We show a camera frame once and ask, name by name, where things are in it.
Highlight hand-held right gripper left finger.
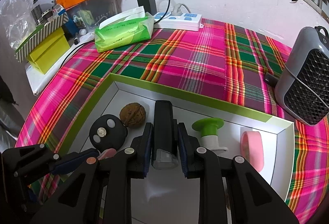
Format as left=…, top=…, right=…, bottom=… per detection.
left=31, top=122, right=154, bottom=224

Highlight metal can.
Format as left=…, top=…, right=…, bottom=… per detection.
left=31, top=4, right=55, bottom=25

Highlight striped cardboard box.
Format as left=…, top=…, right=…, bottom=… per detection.
left=15, top=12, right=70, bottom=63

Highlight small black plug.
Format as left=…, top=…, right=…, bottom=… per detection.
left=263, top=72, right=278, bottom=86

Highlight white power plug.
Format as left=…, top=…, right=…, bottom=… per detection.
left=157, top=0, right=192, bottom=16

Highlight white blue power strip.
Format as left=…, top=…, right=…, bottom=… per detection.
left=154, top=9, right=204, bottom=32

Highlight black round disc white pads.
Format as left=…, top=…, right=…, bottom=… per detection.
left=89, top=114, right=128, bottom=153

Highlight brown walnut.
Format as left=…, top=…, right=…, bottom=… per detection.
left=119, top=103, right=146, bottom=127

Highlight white blue small box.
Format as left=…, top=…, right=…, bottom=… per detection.
left=53, top=6, right=68, bottom=19

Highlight black rectangular flashlight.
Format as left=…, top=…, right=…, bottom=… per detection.
left=152, top=100, right=179, bottom=170

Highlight grey space heater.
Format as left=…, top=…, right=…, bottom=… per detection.
left=275, top=26, right=329, bottom=126

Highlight yellow-green cardboard box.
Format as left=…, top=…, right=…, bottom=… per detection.
left=27, top=27, right=71, bottom=75

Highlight thin black cable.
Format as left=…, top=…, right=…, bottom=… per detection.
left=60, top=43, right=96, bottom=71

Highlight pink green plaid tablecloth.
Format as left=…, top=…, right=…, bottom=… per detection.
left=15, top=17, right=329, bottom=224

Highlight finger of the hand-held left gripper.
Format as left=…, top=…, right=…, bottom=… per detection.
left=1, top=144, right=100, bottom=163
left=14, top=158, right=89, bottom=185

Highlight green tissue pack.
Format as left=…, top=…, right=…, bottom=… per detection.
left=94, top=6, right=155, bottom=53

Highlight black charger adapter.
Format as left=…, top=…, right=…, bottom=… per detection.
left=137, top=0, right=157, bottom=15

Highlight green cardboard box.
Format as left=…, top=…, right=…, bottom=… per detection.
left=47, top=72, right=295, bottom=224

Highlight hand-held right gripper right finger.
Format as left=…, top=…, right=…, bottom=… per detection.
left=178, top=122, right=300, bottom=224

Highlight clear plastic bag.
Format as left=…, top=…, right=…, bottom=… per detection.
left=0, top=0, right=37, bottom=49

